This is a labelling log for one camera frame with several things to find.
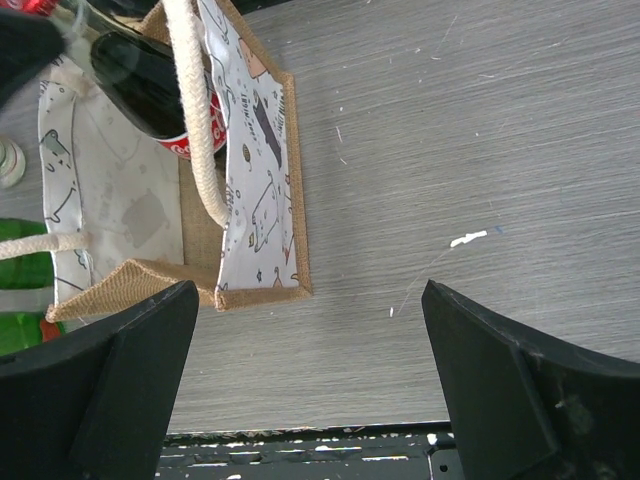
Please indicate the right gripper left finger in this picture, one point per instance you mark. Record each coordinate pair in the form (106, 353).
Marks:
(96, 403)

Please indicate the canvas tote bag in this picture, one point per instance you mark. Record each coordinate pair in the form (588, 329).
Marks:
(126, 217)

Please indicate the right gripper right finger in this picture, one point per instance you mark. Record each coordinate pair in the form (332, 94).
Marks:
(524, 404)

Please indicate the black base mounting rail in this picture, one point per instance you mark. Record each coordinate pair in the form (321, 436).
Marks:
(378, 451)

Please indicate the cola glass bottle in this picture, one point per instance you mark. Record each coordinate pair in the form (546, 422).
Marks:
(134, 70)

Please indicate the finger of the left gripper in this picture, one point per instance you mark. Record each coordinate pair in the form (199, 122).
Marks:
(28, 44)

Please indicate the clear glass bottle near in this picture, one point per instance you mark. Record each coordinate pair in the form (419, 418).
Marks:
(12, 163)

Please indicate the green bottle yellow label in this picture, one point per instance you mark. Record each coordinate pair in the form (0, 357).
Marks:
(33, 271)

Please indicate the green bottle front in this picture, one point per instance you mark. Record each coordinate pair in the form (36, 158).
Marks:
(23, 330)

